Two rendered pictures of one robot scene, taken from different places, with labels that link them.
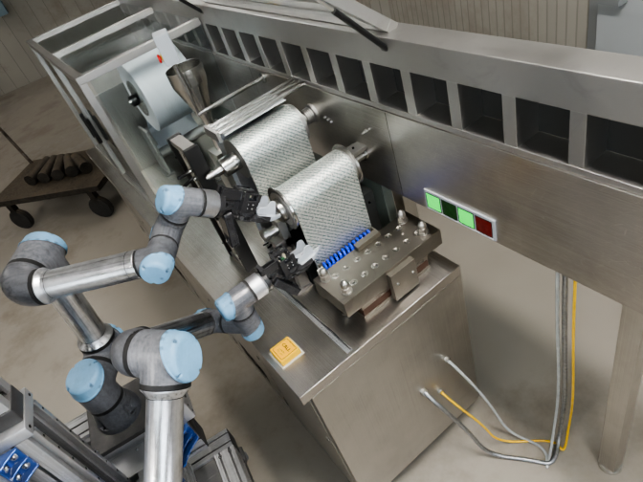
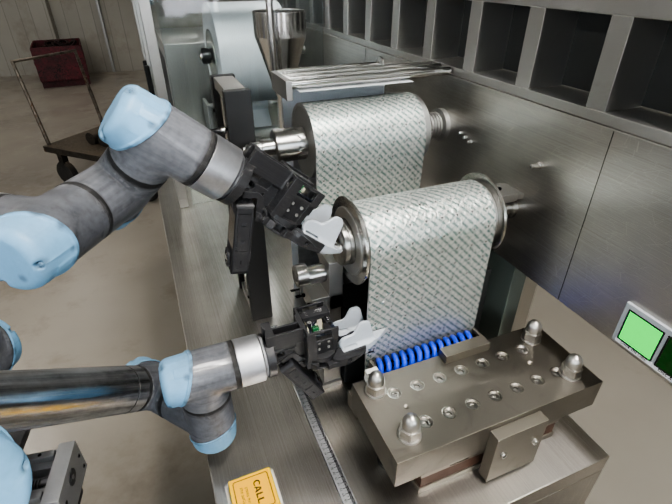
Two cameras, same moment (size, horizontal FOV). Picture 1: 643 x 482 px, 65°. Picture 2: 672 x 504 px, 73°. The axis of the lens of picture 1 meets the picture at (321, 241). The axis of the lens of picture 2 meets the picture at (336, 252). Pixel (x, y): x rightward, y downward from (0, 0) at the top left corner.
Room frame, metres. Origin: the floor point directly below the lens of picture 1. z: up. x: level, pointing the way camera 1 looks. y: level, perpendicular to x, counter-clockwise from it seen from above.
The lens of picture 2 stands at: (0.63, 0.09, 1.63)
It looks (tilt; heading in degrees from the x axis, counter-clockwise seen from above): 32 degrees down; 1
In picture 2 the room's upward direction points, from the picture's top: straight up
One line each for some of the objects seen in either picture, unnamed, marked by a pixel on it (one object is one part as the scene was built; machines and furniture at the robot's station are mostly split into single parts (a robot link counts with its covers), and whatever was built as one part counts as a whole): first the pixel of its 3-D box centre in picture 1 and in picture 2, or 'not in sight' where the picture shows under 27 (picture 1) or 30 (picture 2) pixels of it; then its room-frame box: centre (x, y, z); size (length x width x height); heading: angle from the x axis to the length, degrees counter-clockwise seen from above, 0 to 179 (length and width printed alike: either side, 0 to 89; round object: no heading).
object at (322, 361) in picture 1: (212, 192); (255, 203); (2.15, 0.41, 0.88); 2.52 x 0.66 x 0.04; 23
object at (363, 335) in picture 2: (308, 251); (363, 333); (1.20, 0.05, 1.11); 0.09 x 0.03 x 0.06; 112
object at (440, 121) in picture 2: (305, 117); (427, 126); (1.62, -0.10, 1.34); 0.07 x 0.07 x 0.07; 23
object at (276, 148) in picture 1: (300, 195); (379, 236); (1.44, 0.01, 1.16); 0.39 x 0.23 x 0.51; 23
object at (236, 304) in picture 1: (235, 301); (200, 375); (1.11, 0.30, 1.11); 0.11 x 0.08 x 0.09; 113
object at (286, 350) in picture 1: (285, 351); (254, 497); (1.04, 0.22, 0.91); 0.07 x 0.07 x 0.02; 23
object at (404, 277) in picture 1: (404, 278); (514, 447); (1.09, -0.20, 0.97); 0.10 x 0.03 x 0.11; 113
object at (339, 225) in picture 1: (338, 228); (425, 310); (1.27, -0.07, 1.11); 0.23 x 0.01 x 0.18; 113
